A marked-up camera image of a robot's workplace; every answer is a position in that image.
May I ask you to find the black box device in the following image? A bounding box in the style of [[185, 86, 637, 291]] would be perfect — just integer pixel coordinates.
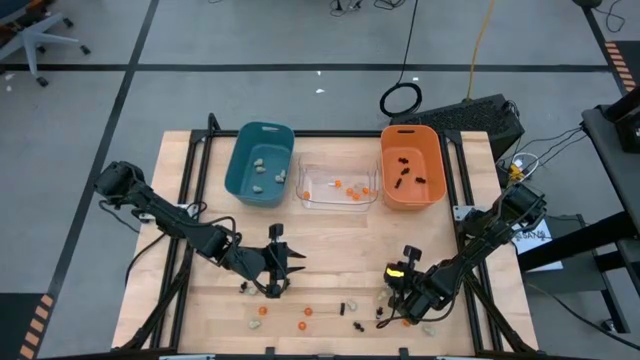
[[599, 85, 640, 154]]

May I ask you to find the black metal desk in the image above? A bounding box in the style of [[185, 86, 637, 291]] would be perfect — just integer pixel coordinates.
[[517, 102, 640, 336]]

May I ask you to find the long yellow cable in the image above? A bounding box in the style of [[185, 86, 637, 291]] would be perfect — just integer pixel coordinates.
[[466, 0, 497, 101]]

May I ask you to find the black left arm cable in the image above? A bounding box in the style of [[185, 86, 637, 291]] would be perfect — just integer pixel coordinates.
[[98, 199, 169, 287]]

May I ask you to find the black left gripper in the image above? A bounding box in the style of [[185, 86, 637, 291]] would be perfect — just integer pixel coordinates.
[[234, 241, 308, 299]]

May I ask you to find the white printed paper sheet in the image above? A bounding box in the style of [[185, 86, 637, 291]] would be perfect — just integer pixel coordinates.
[[510, 219, 565, 273]]

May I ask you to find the black perforated computer case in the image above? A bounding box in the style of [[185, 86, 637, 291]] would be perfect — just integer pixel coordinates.
[[389, 93, 526, 162]]

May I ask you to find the orange plastic bin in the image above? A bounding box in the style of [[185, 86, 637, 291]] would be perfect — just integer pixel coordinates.
[[379, 124, 448, 212]]

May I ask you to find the black orange striped floor mat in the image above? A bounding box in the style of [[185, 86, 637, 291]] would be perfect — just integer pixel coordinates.
[[602, 39, 640, 96], [0, 292, 56, 360]]

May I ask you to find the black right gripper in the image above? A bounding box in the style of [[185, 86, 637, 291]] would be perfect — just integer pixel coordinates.
[[383, 259, 449, 326]]

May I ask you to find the long black coiled cable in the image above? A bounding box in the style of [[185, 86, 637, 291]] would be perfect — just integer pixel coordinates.
[[378, 0, 424, 119]]

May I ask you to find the long black floor cable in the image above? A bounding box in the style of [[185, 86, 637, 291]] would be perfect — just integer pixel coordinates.
[[522, 279, 640, 351]]

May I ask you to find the teal plastic bin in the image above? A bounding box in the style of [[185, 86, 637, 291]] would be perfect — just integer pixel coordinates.
[[224, 120, 296, 208]]

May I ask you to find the clear plastic bin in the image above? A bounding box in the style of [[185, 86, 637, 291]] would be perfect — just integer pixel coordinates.
[[295, 151, 380, 212]]

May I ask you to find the grey office chair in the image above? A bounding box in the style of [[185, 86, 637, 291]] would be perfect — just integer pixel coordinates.
[[0, 0, 92, 89]]

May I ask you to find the black cable bundle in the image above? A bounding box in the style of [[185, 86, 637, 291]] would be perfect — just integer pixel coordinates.
[[327, 0, 407, 14]]

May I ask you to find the white cable loop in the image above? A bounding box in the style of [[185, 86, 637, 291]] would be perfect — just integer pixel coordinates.
[[509, 151, 541, 176]]

